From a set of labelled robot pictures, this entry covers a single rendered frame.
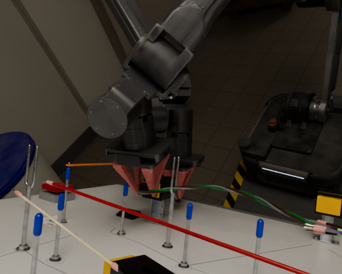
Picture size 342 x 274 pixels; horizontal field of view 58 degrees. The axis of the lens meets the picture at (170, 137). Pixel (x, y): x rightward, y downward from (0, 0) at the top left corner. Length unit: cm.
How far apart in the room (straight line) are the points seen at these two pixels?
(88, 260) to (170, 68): 28
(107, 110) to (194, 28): 16
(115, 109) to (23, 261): 22
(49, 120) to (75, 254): 211
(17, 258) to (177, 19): 37
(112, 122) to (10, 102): 198
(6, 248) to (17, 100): 195
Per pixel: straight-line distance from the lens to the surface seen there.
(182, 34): 44
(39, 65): 245
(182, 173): 65
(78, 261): 44
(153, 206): 62
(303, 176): 168
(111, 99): 39
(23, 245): 48
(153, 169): 49
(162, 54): 43
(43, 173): 181
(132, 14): 75
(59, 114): 257
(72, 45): 247
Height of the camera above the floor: 155
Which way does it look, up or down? 40 degrees down
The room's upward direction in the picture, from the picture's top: 24 degrees counter-clockwise
